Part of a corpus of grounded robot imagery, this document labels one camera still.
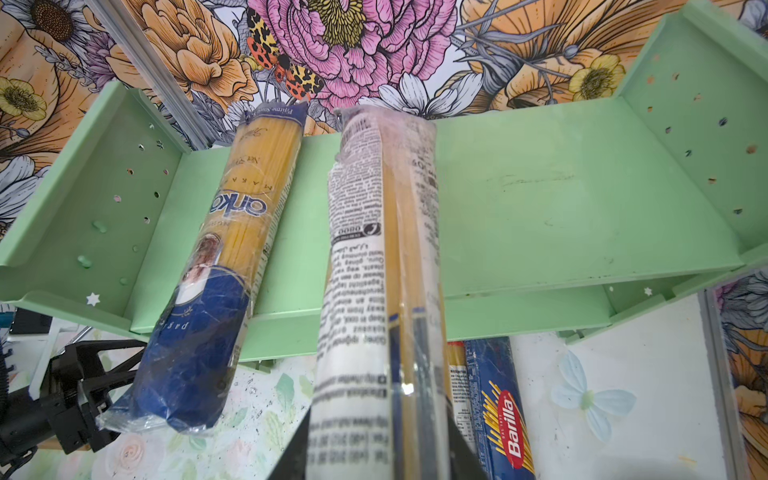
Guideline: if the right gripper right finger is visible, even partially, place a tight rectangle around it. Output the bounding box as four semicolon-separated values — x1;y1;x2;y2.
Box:
448;414;487;480

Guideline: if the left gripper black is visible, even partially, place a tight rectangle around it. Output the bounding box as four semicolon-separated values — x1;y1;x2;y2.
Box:
1;340;146;468

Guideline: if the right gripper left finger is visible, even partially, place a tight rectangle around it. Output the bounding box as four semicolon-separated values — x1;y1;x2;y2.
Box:
268;410;311;480

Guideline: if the clear white-label spaghetti bag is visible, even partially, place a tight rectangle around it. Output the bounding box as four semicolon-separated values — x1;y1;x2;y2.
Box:
305;105;451;479

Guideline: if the blue-bottom Arko spaghetti bag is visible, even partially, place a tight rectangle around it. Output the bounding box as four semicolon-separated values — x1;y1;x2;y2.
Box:
97;101;309;434

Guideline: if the green wooden shelf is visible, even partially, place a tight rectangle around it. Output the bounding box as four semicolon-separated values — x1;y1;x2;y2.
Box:
1;1;767;343

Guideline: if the blue Barilla spaghetti box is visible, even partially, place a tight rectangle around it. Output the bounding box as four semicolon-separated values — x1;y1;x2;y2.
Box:
464;337;536;479

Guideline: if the red spaghetti bag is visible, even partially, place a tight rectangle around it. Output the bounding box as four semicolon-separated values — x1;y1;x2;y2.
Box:
446;342;476;454

